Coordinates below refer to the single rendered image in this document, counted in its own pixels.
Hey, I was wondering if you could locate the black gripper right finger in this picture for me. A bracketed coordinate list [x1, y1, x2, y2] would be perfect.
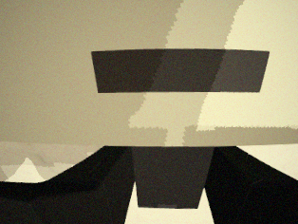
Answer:
[205, 146, 298, 224]

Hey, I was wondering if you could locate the black two-prong plug charger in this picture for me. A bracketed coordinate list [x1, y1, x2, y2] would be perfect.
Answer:
[131, 146, 214, 209]

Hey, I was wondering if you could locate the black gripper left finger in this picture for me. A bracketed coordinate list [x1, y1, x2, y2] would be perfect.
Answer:
[0, 146, 135, 224]

